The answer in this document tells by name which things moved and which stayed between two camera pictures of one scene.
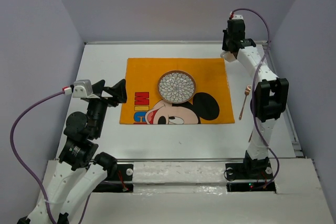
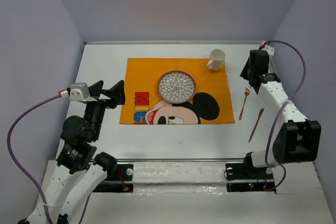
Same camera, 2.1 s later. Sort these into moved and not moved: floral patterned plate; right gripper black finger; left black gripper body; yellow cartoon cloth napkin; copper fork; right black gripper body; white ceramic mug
Moved: right gripper black finger; white ceramic mug; right black gripper body
Not moved: floral patterned plate; yellow cartoon cloth napkin; left black gripper body; copper fork
